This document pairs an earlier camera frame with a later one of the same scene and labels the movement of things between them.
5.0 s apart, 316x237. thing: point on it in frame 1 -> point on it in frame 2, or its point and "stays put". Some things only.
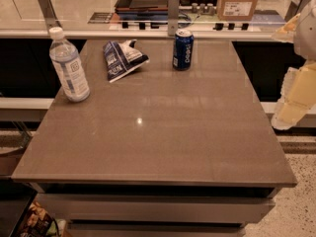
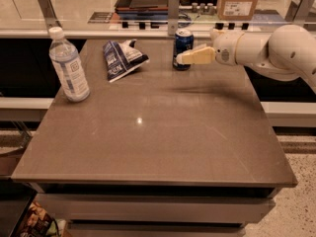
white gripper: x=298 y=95 -> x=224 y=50
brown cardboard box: x=237 y=2 stays put
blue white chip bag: x=121 y=58 stays put
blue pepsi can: x=183 y=49 stays put
